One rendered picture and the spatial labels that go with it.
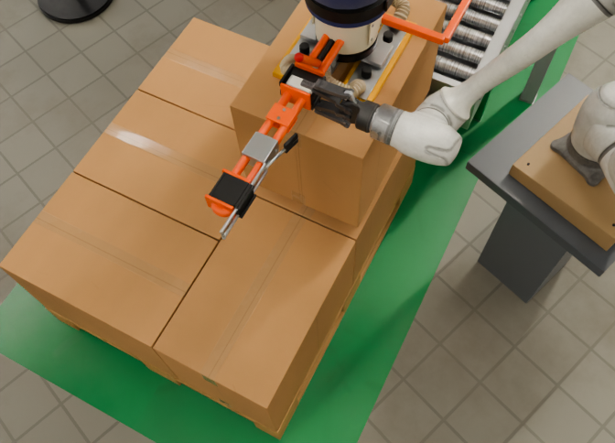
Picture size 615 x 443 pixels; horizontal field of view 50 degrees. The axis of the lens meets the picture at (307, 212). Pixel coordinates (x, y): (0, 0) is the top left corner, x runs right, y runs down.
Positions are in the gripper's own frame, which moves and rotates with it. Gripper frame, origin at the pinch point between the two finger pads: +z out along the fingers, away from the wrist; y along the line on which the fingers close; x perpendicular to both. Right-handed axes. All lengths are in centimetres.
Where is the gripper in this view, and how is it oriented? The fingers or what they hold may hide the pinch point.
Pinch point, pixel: (301, 90)
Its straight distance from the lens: 166.0
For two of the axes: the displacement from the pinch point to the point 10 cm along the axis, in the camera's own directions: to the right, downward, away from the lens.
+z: -8.9, -4.0, 2.3
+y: 0.3, 4.6, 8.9
